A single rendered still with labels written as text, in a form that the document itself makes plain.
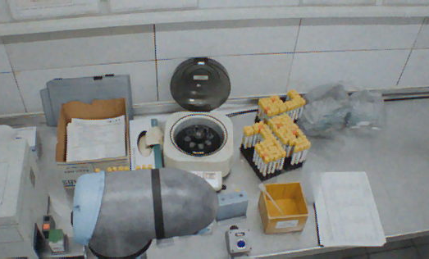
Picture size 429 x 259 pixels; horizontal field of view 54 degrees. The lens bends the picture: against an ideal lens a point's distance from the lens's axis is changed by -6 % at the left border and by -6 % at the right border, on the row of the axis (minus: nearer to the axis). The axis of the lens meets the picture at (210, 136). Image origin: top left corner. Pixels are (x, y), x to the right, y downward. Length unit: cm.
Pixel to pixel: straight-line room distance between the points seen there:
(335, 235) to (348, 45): 74
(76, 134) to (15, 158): 40
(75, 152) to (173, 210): 97
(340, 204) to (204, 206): 92
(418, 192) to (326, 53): 63
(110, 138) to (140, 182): 95
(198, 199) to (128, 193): 11
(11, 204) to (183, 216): 64
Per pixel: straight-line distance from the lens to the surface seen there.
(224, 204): 140
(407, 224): 165
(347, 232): 153
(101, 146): 162
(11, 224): 126
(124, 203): 69
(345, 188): 163
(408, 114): 204
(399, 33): 187
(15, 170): 131
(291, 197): 155
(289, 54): 173
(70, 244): 143
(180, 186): 70
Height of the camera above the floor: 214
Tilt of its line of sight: 47 degrees down
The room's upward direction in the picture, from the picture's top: 4 degrees clockwise
